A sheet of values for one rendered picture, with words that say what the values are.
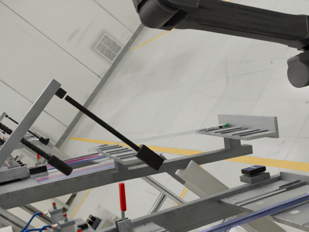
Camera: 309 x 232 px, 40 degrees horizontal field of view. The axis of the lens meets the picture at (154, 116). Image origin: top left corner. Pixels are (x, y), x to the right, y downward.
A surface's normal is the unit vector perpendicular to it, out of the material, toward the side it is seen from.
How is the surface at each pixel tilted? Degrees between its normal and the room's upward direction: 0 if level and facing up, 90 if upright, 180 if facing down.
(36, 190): 90
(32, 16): 90
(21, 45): 90
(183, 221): 90
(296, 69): 48
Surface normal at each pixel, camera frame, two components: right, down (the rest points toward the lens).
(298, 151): -0.76, -0.58
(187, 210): 0.38, -0.03
